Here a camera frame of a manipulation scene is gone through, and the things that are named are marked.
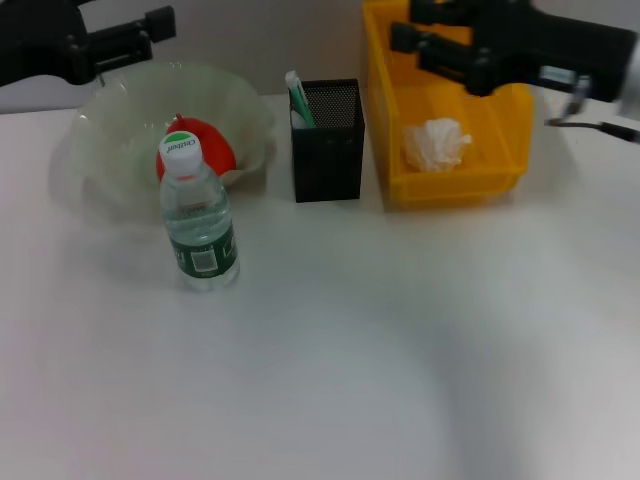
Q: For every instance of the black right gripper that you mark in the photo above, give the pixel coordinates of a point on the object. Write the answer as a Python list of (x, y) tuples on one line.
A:
[(550, 40)]

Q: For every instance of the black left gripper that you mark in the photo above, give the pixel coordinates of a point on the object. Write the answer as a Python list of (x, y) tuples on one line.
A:
[(35, 40)]

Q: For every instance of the white paper ball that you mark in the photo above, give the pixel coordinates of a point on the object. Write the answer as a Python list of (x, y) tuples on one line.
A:
[(435, 145)]

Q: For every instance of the mint green utility knife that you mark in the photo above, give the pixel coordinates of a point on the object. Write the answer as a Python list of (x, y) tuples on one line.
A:
[(300, 97)]

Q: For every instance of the clear green-label water bottle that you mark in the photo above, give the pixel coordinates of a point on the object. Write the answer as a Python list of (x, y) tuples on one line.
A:
[(200, 225)]

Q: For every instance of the pale green glass fruit plate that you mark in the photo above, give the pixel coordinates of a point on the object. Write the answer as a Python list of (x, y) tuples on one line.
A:
[(235, 100)]

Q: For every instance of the black mesh pen holder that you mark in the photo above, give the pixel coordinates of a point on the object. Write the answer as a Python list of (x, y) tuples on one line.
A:
[(327, 160)]

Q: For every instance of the yellow plastic bin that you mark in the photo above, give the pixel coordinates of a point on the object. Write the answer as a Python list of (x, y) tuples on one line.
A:
[(400, 75)]

